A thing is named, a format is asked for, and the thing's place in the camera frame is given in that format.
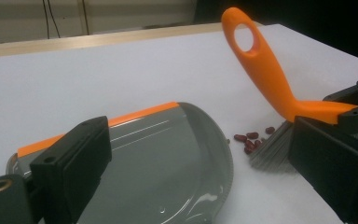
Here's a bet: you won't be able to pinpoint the wooden table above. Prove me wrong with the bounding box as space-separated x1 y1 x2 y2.
0 21 262 60

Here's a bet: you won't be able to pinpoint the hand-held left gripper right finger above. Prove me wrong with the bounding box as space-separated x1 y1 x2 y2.
288 116 358 224

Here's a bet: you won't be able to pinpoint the black hanging cable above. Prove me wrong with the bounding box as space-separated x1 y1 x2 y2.
42 0 51 40
47 0 62 39

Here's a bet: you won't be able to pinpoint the black curtain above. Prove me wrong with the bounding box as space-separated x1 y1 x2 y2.
195 0 358 64

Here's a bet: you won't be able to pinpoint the white table board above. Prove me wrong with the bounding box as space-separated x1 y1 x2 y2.
0 23 358 224

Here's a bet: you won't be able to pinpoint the red beans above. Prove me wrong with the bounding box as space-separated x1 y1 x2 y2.
233 125 276 156

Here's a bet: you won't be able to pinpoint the grey dustpan with orange lip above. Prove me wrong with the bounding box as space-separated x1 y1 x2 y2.
6 101 235 224

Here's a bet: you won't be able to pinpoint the orange brush with grey bristles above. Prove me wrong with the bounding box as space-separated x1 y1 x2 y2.
221 7 358 174

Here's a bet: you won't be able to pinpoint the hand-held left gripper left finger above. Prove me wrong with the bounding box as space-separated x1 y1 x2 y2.
29 116 113 224

